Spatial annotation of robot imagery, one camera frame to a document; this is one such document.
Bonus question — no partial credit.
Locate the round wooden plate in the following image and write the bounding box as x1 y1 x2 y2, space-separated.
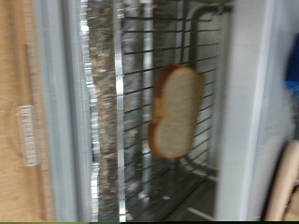
264 139 299 222

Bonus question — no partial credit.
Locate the glass oven door with handle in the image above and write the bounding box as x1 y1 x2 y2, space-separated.
0 0 82 222

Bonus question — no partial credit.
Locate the white bread slice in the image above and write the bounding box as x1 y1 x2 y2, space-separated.
147 63 206 161

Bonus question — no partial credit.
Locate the wire oven rack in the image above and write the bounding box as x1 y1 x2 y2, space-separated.
114 0 227 222

